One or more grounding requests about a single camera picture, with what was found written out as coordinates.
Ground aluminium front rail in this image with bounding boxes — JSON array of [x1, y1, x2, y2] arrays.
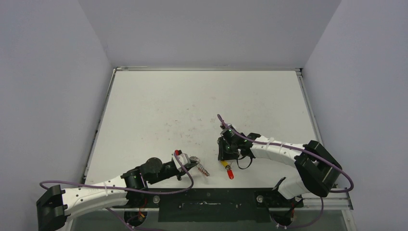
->
[[113, 189, 351, 210]]

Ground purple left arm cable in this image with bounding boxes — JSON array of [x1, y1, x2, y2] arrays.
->
[[38, 153, 195, 231]]

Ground red tagged key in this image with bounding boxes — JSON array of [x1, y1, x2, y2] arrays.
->
[[225, 165, 234, 180]]

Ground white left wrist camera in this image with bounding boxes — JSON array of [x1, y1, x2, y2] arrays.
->
[[172, 150, 191, 168]]

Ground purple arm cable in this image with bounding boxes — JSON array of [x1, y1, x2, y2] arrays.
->
[[217, 114, 355, 230], [38, 153, 195, 231]]

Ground yellow tagged key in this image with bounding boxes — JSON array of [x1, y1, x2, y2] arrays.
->
[[220, 160, 231, 170]]

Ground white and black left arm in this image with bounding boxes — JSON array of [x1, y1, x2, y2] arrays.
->
[[36, 154, 199, 231]]

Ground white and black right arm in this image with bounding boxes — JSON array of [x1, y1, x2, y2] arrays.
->
[[217, 125, 342, 206]]

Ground large keyring with red grip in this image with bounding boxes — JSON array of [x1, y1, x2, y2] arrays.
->
[[189, 156, 210, 177]]

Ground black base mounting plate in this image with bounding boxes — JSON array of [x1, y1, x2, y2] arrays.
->
[[117, 188, 304, 223]]

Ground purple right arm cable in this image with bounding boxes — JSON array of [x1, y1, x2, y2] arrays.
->
[[217, 114, 355, 230]]

